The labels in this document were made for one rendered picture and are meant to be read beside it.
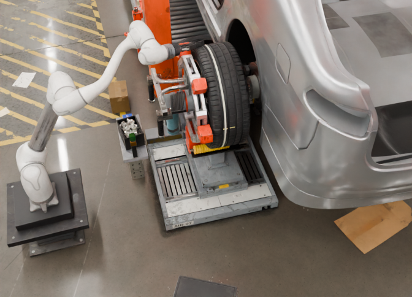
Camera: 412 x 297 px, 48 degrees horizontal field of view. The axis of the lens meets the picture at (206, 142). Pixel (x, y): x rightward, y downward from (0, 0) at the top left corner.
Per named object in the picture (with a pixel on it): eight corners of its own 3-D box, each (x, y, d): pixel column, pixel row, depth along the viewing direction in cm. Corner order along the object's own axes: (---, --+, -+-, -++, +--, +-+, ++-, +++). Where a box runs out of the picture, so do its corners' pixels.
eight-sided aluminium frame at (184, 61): (207, 158, 300) (207, 93, 260) (197, 160, 299) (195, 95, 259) (188, 103, 336) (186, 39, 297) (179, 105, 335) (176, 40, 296)
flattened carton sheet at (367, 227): (418, 218, 337) (420, 215, 335) (363, 255, 317) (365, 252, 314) (387, 190, 355) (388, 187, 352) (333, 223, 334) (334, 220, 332)
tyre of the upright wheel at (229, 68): (239, 156, 322) (259, 118, 261) (206, 163, 318) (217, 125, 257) (217, 73, 344) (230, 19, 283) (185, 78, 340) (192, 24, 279)
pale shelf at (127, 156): (148, 158, 321) (148, 155, 319) (123, 163, 318) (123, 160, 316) (138, 116, 349) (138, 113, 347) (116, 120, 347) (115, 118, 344)
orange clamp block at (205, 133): (209, 131, 283) (213, 142, 277) (196, 134, 282) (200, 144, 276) (209, 123, 278) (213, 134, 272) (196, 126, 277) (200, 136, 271)
